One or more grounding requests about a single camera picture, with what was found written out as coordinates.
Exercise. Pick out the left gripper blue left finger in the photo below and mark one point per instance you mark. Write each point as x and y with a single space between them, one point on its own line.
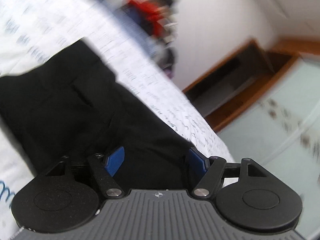
104 167

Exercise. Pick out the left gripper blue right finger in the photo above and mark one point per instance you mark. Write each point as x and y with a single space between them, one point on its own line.
209 172

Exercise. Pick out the black pants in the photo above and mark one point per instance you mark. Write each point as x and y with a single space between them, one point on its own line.
72 105

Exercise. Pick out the frosted glass sliding door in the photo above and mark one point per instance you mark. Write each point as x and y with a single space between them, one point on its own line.
281 133

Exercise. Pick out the white script-print bed quilt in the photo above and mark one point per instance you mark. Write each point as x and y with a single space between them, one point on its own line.
33 31

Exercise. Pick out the pile of clothes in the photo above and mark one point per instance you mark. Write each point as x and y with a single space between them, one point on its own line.
156 18

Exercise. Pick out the brown wooden wardrobe frame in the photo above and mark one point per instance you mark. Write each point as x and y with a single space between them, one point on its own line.
233 85

